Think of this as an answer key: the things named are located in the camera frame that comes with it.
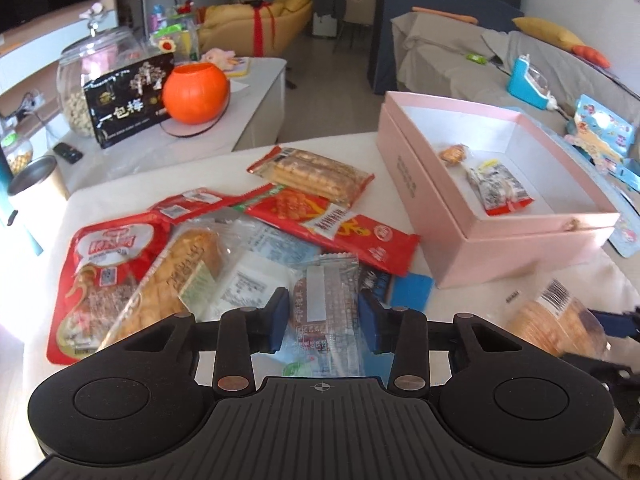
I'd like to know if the clear packet of long bread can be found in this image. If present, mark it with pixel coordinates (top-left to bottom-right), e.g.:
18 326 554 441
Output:
97 225 226 353

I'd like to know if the blue and white snack packet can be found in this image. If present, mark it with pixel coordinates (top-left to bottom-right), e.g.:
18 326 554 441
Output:
357 266 436 311

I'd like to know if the pink cardboard box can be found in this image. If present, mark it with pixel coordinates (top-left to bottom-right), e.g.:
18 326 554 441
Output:
376 91 622 290

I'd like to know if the white and red candy packet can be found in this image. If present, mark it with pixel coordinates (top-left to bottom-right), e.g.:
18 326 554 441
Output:
465 157 535 217

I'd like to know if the pink plush toy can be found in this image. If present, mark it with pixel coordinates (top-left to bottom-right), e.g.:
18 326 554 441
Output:
202 48 240 69

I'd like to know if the black plum snack box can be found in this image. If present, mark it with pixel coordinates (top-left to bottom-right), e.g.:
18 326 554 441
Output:
82 52 176 150

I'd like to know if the orange pumpkin bucket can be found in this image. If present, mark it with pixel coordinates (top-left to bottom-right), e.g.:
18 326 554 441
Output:
160 63 231 138

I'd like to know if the white side table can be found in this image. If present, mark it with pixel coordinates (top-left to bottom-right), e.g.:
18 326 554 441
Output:
45 56 289 196

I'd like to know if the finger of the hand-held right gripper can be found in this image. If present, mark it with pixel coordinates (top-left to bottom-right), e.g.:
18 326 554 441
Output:
557 352 611 370
585 306 640 344

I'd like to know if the small orange wrapped candy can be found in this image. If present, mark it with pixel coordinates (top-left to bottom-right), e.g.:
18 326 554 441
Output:
439 144 471 166

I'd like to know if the large red snack packet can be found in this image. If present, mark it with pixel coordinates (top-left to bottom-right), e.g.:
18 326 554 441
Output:
46 210 173 366

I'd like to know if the yellow sofa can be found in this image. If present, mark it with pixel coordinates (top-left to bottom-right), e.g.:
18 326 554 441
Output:
197 0 313 58

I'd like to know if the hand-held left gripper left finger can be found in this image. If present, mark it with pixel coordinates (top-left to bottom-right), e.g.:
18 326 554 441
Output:
107 287 292 394

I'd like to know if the yellow cushion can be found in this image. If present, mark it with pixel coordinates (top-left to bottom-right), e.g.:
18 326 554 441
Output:
512 16 586 51

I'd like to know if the long red snack packet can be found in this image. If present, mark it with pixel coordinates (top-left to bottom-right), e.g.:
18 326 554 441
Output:
235 184 421 277

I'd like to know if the light blue printed card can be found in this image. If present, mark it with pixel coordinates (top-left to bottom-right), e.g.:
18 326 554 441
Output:
606 217 640 259

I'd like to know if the colourful toy cluster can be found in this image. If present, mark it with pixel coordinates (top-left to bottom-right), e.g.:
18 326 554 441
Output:
147 0 201 61

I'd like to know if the clear packet with round snack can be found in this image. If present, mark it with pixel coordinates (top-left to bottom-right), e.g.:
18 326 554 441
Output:
277 252 396 378

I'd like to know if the glass jar with nuts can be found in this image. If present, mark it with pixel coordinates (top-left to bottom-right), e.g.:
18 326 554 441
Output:
56 2 146 138

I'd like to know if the clear packet of round bread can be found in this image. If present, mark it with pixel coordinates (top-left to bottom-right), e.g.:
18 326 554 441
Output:
505 277 611 358

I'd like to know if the small glass jar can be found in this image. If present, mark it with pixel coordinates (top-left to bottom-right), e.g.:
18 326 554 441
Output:
0 132 33 176

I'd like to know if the clear wrapper with printed label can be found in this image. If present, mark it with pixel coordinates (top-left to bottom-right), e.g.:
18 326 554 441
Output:
220 210 323 268

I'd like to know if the grey covered sofa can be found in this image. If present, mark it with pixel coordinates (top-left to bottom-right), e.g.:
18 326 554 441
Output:
390 12 640 161

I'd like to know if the biscuit stick packet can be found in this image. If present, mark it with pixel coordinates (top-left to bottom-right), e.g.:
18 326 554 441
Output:
246 146 376 206

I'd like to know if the blue toy package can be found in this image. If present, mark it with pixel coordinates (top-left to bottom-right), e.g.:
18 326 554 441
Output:
565 95 640 191

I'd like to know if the white bin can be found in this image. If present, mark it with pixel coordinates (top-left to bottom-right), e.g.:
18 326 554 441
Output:
312 14 337 39

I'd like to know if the orange cushion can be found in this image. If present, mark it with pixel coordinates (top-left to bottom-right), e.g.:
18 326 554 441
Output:
572 45 612 68

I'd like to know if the small red snack packet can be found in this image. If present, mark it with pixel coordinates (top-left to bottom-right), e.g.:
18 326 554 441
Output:
149 189 241 223

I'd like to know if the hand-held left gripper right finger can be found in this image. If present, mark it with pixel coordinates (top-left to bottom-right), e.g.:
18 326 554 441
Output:
357 292 536 394

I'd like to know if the teal toy machine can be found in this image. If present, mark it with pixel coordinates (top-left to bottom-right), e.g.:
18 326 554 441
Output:
507 54 558 111

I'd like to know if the metal cup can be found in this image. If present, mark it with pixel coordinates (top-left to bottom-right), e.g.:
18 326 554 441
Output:
7 155 71 261

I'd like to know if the beige chair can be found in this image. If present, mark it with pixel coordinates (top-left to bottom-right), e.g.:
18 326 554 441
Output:
332 0 379 46

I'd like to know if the clear packet with white label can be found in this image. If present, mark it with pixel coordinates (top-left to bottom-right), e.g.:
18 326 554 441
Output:
195 250 301 322

